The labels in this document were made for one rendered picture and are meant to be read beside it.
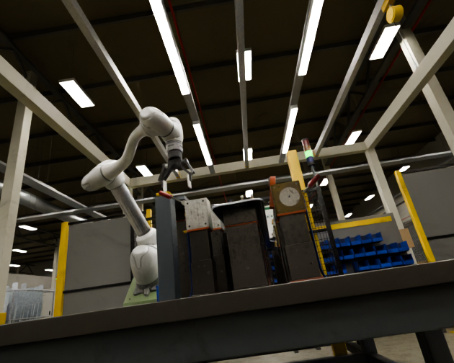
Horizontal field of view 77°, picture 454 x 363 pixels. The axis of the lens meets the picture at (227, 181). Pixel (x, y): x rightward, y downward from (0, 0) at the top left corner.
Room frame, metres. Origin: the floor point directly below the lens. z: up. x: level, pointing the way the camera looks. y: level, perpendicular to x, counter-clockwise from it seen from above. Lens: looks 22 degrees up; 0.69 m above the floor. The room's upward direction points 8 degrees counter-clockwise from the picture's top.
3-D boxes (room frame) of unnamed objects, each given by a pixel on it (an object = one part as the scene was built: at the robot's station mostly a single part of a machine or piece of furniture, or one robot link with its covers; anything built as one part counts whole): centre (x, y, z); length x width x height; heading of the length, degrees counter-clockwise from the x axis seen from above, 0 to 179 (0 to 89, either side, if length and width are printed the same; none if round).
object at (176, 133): (1.34, 0.26, 1.57); 0.13 x 0.11 x 0.16; 160
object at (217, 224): (1.35, 0.11, 0.90); 0.13 x 0.08 x 0.41; 84
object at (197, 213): (1.09, 0.14, 0.88); 0.12 x 0.07 x 0.36; 84
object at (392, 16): (2.13, -1.90, 2.85); 0.16 x 0.10 x 0.85; 178
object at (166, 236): (1.21, 0.29, 0.92); 0.08 x 0.08 x 0.44; 84
